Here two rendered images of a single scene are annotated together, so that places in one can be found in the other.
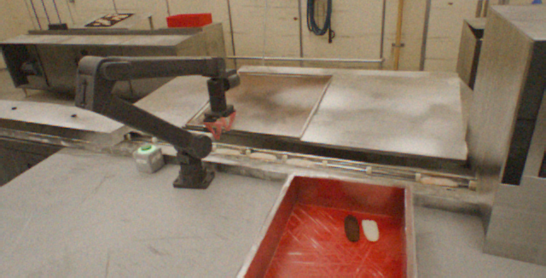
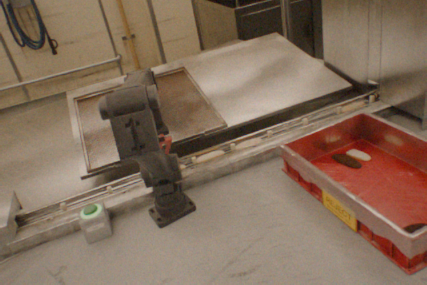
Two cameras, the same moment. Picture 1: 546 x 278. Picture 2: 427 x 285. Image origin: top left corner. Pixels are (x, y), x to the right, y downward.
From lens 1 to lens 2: 0.75 m
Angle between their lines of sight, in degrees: 35
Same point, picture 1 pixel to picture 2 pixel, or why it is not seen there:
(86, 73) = (126, 112)
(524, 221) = not seen: outside the picture
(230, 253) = (302, 229)
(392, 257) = (392, 160)
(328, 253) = (359, 182)
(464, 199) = (381, 107)
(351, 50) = (82, 56)
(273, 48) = not seen: outside the picture
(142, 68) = not seen: hidden behind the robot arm
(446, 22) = (168, 4)
